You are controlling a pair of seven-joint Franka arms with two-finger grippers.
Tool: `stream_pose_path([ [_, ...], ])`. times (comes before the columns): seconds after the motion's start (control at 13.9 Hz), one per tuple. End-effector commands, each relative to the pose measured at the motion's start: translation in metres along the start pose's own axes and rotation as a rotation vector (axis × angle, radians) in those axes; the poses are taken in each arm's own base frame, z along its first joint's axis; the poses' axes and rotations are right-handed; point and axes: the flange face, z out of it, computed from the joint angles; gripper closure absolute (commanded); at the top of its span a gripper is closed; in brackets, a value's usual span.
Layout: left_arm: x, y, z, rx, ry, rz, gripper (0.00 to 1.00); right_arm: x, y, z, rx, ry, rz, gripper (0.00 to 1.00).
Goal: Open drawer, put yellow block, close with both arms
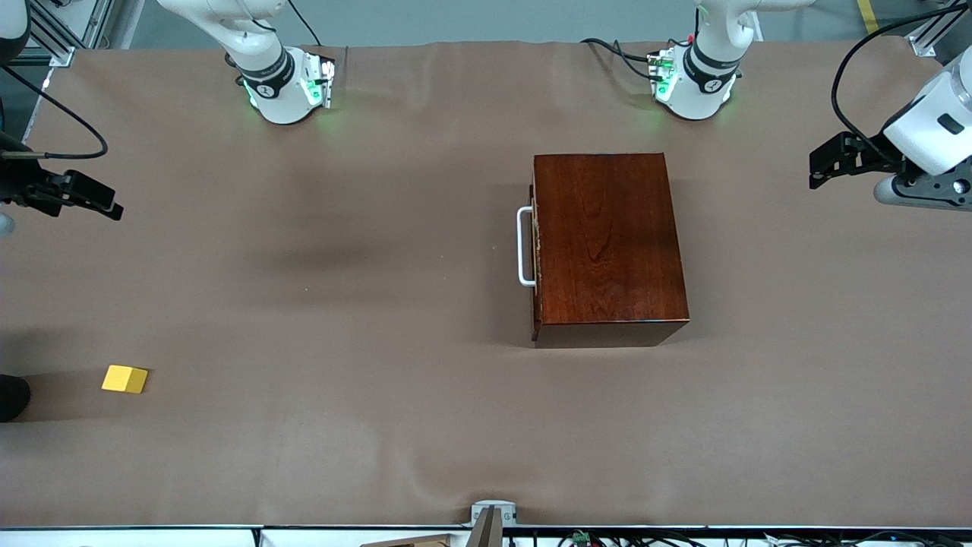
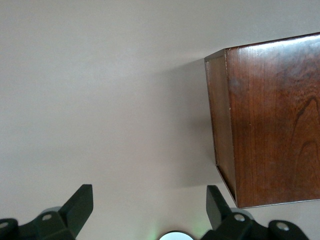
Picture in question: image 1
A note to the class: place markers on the brown table cover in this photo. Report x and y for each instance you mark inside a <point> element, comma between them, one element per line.
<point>304,304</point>

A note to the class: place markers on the yellow block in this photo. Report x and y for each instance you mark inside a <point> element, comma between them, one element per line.
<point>124,378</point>

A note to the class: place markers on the black rounded object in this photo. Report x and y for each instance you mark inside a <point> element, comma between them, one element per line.
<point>11,396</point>

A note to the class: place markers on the white table edge rail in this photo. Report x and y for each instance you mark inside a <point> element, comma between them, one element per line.
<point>152,539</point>

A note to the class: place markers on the dark brown wooden cabinet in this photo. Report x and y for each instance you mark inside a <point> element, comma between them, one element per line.
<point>607,243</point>

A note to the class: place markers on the green connector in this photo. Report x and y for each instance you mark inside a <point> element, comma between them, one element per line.
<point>581,538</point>

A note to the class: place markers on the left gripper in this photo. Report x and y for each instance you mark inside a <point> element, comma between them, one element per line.
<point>871,155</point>

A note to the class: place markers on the light wooden plank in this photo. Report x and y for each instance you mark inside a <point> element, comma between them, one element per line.
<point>425,542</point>

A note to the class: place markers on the aluminium frame profile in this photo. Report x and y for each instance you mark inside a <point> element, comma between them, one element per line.
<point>59,55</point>
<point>95,23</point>
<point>930,39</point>

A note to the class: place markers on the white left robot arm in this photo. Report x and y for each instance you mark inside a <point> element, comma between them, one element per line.
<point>702,99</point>

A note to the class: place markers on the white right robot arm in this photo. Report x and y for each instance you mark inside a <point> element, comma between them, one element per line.
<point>281,102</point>

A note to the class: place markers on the yellow floor tape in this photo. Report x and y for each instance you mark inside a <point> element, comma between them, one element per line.
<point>868,17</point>

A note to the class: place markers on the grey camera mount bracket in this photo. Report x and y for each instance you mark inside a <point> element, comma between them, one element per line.
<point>493,510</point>

